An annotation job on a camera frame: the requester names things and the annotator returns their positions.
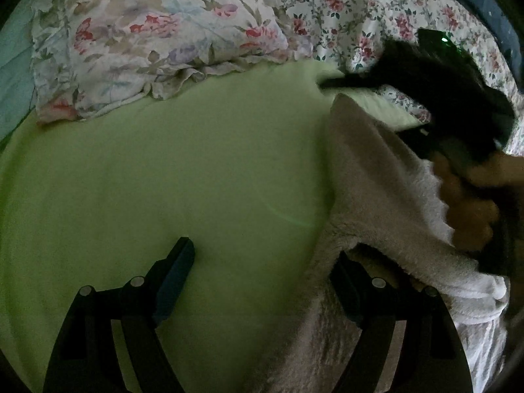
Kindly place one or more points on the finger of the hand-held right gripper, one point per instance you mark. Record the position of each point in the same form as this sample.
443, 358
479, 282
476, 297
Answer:
352, 81

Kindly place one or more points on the person's right hand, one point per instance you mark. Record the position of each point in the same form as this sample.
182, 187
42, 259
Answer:
470, 213

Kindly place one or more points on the small-flower print blanket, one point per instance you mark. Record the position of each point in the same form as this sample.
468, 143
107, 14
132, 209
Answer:
356, 12

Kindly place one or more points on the pale fleece garment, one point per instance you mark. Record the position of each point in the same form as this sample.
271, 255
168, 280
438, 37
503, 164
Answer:
368, 180

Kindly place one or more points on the green bed sheet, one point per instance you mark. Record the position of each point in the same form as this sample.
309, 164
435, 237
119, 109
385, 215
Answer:
163, 180

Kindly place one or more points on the dark blue cloth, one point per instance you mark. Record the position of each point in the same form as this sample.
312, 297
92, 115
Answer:
487, 4

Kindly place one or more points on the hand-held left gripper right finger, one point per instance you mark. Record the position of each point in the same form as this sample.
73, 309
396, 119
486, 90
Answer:
346, 290

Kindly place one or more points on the teal cloth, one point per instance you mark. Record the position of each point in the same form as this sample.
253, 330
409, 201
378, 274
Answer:
16, 73

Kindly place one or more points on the large-flower print pillow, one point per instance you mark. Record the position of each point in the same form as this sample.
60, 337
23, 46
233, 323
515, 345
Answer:
155, 37

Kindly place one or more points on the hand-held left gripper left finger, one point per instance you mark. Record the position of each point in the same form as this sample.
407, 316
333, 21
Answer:
176, 282

